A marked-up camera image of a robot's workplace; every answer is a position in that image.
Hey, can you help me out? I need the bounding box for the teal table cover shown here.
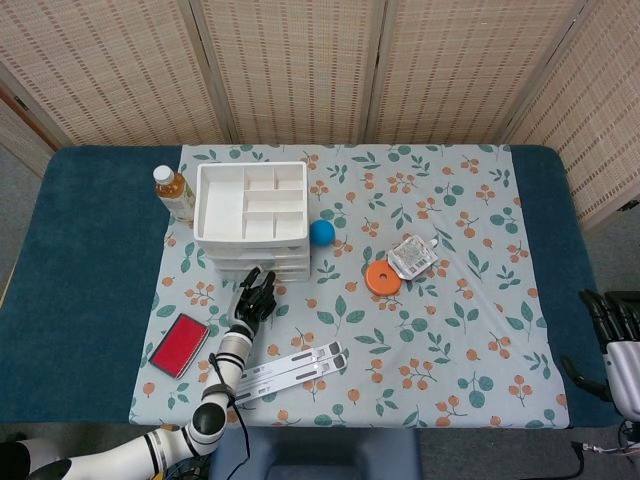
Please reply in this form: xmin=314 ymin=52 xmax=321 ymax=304
xmin=0 ymin=144 xmax=621 ymax=426

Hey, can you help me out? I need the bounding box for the blue ball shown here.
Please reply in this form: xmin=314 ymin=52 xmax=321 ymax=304
xmin=309 ymin=220 xmax=336 ymax=248

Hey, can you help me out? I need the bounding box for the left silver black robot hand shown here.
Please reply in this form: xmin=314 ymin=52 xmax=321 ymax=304
xmin=228 ymin=266 xmax=278 ymax=332

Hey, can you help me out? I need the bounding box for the tea bottle with white cap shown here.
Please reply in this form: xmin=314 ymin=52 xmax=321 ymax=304
xmin=152 ymin=165 xmax=196 ymax=224

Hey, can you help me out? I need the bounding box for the red ink pad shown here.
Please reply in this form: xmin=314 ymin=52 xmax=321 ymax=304
xmin=149 ymin=313 xmax=210 ymax=380

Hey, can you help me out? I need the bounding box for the floral tablecloth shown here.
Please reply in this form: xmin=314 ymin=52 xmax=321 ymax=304
xmin=128 ymin=143 xmax=572 ymax=430

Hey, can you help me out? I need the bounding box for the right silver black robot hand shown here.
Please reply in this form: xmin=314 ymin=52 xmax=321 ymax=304
xmin=559 ymin=288 xmax=640 ymax=416

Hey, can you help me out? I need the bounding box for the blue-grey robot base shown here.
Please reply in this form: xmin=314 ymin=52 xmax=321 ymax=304
xmin=208 ymin=428 xmax=424 ymax=480

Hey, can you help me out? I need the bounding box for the white drawer organizer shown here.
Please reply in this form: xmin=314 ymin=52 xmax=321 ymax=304
xmin=193 ymin=160 xmax=312 ymax=284

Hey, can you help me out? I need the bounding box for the bamboo folding screen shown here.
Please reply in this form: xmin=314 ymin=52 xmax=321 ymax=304
xmin=0 ymin=0 xmax=640 ymax=236

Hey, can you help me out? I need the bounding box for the white folding laptop stand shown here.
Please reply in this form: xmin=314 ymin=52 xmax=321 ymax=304
xmin=232 ymin=340 xmax=349 ymax=402

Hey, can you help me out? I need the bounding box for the silver foil snack pouch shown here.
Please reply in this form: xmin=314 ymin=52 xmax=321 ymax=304
xmin=387 ymin=234 xmax=440 ymax=281

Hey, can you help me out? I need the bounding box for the orange disc with hole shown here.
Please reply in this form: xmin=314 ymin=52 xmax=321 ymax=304
xmin=364 ymin=260 xmax=403 ymax=296

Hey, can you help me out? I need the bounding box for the black cable with white plug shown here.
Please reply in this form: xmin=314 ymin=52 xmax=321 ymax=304
xmin=571 ymin=441 xmax=640 ymax=456

